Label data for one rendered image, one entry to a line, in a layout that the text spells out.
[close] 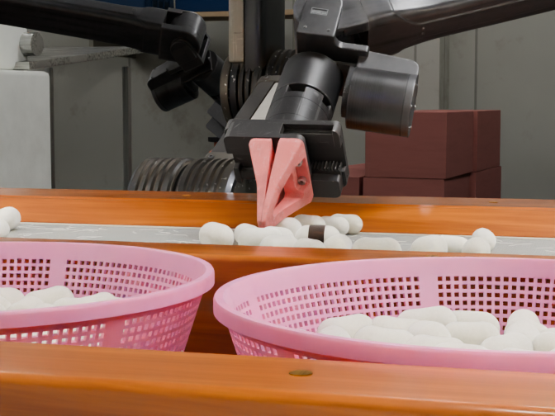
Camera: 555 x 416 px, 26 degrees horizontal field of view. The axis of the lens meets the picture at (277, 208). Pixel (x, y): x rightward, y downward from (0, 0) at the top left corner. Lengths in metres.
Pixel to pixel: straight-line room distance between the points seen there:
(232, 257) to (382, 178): 5.17
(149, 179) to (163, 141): 6.96
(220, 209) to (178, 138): 7.11
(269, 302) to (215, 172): 0.69
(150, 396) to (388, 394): 0.08
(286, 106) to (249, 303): 0.47
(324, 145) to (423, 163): 4.82
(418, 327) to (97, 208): 0.60
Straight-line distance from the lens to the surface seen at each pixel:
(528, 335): 0.62
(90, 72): 8.54
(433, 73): 7.38
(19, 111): 5.12
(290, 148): 1.00
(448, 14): 1.16
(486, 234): 0.96
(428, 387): 0.41
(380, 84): 1.08
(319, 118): 1.06
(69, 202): 1.19
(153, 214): 1.15
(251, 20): 1.56
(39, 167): 5.25
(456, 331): 0.64
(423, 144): 5.84
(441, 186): 5.84
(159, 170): 1.33
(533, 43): 7.55
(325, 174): 1.04
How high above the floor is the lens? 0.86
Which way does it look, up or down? 5 degrees down
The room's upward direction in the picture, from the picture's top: straight up
